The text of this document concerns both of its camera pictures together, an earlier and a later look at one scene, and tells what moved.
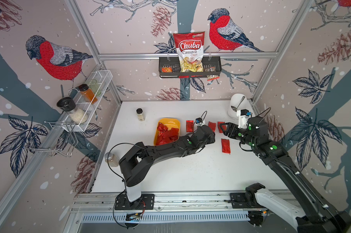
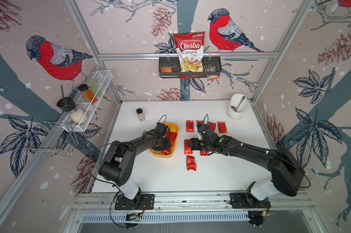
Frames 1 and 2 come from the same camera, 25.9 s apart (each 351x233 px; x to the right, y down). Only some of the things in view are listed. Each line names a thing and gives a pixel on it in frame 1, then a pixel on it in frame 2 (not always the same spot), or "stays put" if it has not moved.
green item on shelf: [95, 88] stays put
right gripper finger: [230, 129] to [194, 144]
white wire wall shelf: [78, 116] stays put
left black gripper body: [210, 140] to [165, 145]
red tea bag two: [212, 126] stays put
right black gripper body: [246, 139] to [208, 146]
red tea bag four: [190, 125] stays put
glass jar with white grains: [68, 104] stays put
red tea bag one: [219, 128] stays put
